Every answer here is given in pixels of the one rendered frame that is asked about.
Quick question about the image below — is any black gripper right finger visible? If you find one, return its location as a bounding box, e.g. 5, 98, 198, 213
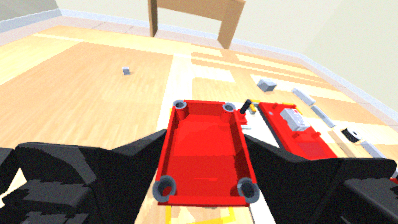
243, 133, 397, 224

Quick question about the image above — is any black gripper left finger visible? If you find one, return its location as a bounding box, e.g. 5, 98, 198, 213
14, 129, 167, 224

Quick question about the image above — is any black toy tyre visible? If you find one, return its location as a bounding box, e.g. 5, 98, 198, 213
341, 127, 363, 143

